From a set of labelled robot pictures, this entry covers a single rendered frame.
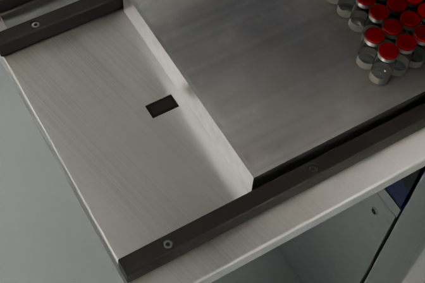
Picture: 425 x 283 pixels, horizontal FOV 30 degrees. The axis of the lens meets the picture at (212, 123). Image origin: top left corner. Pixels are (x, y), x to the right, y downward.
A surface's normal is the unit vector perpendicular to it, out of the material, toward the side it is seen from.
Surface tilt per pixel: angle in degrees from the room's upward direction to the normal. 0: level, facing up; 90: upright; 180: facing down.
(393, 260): 90
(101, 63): 0
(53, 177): 0
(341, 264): 90
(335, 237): 90
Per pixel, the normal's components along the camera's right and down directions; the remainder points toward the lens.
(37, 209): 0.04, -0.54
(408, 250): -0.86, 0.41
